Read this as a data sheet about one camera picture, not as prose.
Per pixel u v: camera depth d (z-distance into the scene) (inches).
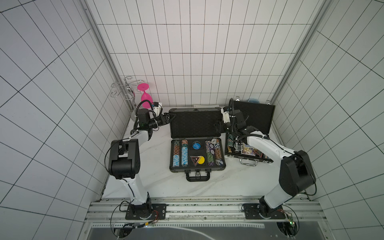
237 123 26.5
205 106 44.8
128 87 36.3
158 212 28.2
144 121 29.4
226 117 30.6
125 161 19.8
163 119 32.0
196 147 36.5
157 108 32.7
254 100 45.6
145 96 39.2
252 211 28.6
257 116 38.8
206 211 29.3
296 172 17.5
